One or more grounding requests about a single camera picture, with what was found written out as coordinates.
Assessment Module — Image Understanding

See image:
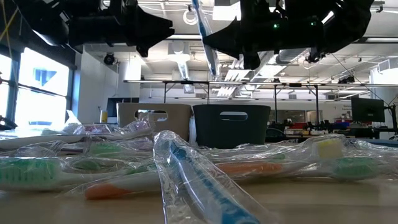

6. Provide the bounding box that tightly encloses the black desk monitor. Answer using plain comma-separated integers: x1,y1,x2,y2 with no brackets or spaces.
351,97,386,124

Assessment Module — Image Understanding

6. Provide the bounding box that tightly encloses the orange toothbrush in clear wrap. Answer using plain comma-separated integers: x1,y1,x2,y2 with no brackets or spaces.
83,136,346,202

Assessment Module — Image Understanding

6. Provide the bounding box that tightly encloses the green toothbrush in clear wrap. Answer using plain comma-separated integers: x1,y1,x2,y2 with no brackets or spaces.
0,157,156,192
88,141,126,157
332,157,385,183
70,156,154,175

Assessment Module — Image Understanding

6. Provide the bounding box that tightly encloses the cluttered workbench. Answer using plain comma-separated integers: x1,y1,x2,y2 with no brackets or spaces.
267,119,398,140

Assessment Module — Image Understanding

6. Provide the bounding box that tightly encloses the black ceiling camera cluster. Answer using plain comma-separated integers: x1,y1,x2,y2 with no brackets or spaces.
306,46,328,64

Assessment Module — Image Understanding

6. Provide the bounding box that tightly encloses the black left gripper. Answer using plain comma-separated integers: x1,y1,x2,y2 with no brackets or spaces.
69,0,175,58

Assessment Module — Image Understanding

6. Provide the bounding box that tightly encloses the dark wall screen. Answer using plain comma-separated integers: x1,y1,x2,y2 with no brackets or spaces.
106,97,140,118

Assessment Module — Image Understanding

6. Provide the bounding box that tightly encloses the translucent white plastic bin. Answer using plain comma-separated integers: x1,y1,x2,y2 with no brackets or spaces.
188,115,196,144

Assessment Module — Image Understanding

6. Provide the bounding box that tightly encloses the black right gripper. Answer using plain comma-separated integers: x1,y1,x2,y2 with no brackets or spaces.
201,0,290,71

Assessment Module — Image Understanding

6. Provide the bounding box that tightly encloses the beige handled plastic basket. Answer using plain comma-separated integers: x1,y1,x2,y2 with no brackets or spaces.
116,102,193,142

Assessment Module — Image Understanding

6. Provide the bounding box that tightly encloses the purple toothbrush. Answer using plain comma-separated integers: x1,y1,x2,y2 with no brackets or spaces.
81,123,131,135
0,119,154,151

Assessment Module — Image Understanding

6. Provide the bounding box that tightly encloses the dark grey handled basket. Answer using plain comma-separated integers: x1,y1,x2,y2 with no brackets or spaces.
192,104,272,149

